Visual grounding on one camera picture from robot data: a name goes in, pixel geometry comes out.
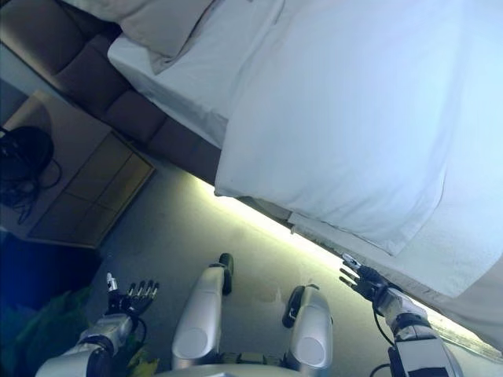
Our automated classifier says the white mattress with sheet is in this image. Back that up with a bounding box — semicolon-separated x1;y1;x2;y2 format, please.
107;0;503;355

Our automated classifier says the dark robot foot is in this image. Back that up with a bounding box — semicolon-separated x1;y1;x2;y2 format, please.
218;253;236;296
281;285;307;328

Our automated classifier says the beige pillow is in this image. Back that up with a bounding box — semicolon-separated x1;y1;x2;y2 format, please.
62;0;222;76

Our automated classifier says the dark left robot foot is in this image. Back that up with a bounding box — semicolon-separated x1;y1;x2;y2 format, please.
218;253;236;296

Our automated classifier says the black device with cables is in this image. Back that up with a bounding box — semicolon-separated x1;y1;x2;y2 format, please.
0;125;55;207

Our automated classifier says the wooden nightstand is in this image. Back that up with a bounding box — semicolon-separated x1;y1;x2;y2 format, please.
26;89;157;249

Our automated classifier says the silver left robot leg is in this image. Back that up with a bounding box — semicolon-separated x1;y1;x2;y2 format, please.
171;263;231;371

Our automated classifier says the white duvet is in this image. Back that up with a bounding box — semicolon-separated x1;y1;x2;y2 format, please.
213;0;503;300

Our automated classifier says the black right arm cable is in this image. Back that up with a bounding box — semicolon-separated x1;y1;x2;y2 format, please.
371;308;398;377

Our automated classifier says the dark right robot foot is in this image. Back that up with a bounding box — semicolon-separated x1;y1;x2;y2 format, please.
281;285;307;328

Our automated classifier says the green leafy plant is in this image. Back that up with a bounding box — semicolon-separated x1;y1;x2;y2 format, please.
14;285;159;377

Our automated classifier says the silver robot torso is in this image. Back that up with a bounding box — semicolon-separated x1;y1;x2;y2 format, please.
156;351;316;377

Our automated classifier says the silver right robot leg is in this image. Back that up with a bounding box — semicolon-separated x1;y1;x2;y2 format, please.
283;285;334;372

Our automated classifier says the black box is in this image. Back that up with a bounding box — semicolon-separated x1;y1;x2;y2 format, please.
0;230;104;309

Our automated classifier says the brown upholstered bed frame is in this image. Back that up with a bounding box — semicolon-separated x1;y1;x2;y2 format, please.
0;0;226;174

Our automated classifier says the silver robot leg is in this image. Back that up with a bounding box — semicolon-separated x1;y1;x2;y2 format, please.
283;285;334;372
171;263;231;371

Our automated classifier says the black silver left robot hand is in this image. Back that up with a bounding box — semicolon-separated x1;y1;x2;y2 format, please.
105;273;160;316

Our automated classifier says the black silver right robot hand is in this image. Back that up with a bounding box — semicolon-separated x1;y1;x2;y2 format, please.
339;253;389;302

